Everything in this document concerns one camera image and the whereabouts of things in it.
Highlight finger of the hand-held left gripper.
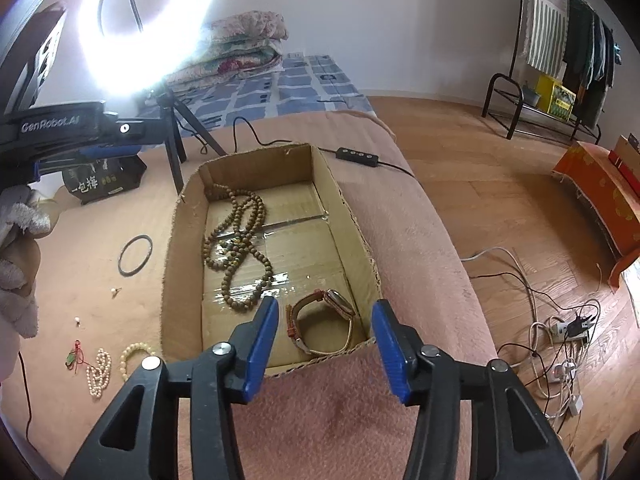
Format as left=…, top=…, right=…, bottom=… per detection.
left=90, top=116, right=175, bottom=159

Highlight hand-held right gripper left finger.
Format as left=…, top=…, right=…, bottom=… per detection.
left=65, top=296, right=280, bottom=480

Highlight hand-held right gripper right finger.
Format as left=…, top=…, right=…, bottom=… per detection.
left=371, top=299, right=583, bottom=480

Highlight brown strap wristwatch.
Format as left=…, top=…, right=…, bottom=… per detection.
left=286, top=288, right=357, bottom=357

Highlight cardboard box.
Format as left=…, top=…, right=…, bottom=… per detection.
left=161, top=143, right=385, bottom=378

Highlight black bangle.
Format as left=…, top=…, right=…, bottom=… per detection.
left=118, top=234, right=153, bottom=277

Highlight yellow bead bracelet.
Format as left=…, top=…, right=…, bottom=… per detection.
left=119, top=342, right=161, bottom=383

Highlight red cord pendant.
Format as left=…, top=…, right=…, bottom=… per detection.
left=65, top=341, right=87, bottom=373

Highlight person's left hand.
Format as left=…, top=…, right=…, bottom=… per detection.
left=0, top=185, right=53, bottom=341

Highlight black tripod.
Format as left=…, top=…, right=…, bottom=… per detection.
left=145, top=87, right=228, bottom=193

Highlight black printed bag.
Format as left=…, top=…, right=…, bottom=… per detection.
left=60, top=152, right=147, bottom=206

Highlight folded floral quilt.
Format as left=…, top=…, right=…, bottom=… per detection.
left=165, top=10, right=290, bottom=92

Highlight blue patterned bed sheet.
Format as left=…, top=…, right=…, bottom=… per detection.
left=137, top=54, right=376, bottom=153

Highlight white power strip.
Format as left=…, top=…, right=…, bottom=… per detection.
left=547, top=317, right=591, bottom=343

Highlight white charger adapter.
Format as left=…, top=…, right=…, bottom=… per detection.
left=550, top=365, right=583, bottom=417

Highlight orange cloth covered table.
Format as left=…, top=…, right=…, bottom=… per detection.
left=552, top=141, right=640, bottom=291

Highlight yellow crate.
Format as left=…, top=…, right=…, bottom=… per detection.
left=536, top=74, right=577, bottom=122

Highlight brown box with red edge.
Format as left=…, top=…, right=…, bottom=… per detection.
left=609, top=135, right=640, bottom=191

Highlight black metal coat rack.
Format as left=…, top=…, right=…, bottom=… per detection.
left=481, top=0, right=603, bottom=146

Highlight striped hanging cloth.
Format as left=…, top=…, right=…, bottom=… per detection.
left=526, top=0, right=571, bottom=76

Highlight dark hanging clothes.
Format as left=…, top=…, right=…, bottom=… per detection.
left=562, top=0, right=623, bottom=128

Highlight wooden bead necklace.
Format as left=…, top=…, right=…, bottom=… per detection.
left=201, top=183, right=274, bottom=312

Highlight black ring light cable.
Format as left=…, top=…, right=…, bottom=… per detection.
left=232, top=116, right=416, bottom=178

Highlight white ring light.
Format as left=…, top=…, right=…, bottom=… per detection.
left=77, top=0, right=223, bottom=98

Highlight black floor cable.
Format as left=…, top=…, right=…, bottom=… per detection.
left=470, top=272, right=601, bottom=376

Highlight power strip with cables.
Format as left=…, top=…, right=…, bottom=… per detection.
left=460, top=247, right=586, bottom=418

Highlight black inline switch controller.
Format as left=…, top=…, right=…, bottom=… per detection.
left=336, top=147, right=383, bottom=165

